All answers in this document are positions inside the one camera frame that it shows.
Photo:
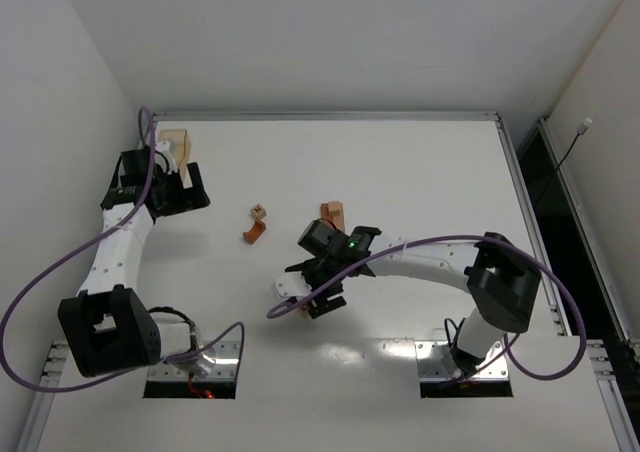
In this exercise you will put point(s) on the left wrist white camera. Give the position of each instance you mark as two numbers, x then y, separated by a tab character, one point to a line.
164	154

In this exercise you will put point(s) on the wooden letter N cube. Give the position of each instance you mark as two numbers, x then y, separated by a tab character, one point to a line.
258	212

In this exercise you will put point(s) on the reddish wooden arch block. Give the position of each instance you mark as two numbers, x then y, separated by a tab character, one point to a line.
255	232

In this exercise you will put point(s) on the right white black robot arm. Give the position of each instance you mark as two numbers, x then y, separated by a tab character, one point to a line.
502	284

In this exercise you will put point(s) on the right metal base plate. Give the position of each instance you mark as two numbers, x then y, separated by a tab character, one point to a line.
436	365

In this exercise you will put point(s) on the transparent orange plastic box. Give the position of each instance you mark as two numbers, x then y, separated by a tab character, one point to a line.
181	150

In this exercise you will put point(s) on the light wooden rectangular block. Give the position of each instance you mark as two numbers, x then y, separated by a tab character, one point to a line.
340	217

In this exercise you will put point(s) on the aluminium table frame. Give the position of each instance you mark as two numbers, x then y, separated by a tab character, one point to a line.
348	381

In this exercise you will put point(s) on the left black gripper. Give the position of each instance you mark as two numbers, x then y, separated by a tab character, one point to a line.
187	192

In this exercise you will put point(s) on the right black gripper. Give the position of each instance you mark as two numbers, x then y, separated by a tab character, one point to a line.
316	282

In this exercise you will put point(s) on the metal base plate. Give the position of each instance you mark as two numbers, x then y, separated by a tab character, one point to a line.
436	365
217	365

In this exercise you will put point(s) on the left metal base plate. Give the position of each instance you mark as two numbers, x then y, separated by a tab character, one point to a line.
217	365

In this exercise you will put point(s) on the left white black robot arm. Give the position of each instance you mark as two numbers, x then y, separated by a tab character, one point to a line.
107	326

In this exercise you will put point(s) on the wrist white camera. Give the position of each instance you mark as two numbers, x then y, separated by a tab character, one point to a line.
290	286
164	154

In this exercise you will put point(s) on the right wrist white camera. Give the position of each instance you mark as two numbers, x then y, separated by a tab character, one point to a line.
290	286

